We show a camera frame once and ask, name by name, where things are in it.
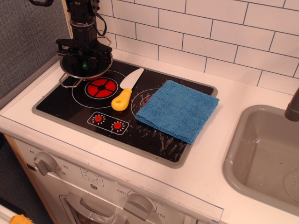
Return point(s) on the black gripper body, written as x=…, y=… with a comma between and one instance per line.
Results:
x=84, y=44

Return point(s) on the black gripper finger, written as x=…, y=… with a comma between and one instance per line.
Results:
x=92, y=64
x=74, y=62

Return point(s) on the green toy broccoli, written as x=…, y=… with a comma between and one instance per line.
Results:
x=85, y=65

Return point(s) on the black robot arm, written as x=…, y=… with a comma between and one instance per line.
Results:
x=85, y=11

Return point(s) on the small steel pan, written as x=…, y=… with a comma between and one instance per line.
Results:
x=68, y=80

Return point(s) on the light wooden side panel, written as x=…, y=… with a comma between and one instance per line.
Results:
x=67, y=17

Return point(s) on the black toy stovetop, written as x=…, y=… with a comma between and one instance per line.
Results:
x=77, y=107

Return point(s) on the left red stove knob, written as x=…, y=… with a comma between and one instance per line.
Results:
x=98, y=118

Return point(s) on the red stove knob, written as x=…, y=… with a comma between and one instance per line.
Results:
x=98, y=118
x=117, y=126

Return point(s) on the right red stove knob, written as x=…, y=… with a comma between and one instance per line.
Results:
x=117, y=126

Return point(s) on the blue folded cloth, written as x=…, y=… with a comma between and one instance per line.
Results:
x=178, y=111

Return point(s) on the left grey oven knob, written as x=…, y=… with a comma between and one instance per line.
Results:
x=45, y=163

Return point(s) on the grey oven knob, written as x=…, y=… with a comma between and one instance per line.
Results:
x=45, y=163
x=138, y=206

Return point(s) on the right grey oven knob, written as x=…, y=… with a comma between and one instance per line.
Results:
x=138, y=206

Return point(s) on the orange plush object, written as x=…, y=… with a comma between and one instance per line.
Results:
x=20, y=219

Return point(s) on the grey sink basin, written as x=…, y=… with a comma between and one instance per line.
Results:
x=262, y=161

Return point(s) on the grey faucet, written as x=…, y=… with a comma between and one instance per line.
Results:
x=292, y=110

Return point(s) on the yellow handled toy knife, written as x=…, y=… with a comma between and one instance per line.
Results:
x=121, y=102

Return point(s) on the grey oven door handle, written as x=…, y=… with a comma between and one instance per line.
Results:
x=84, y=214

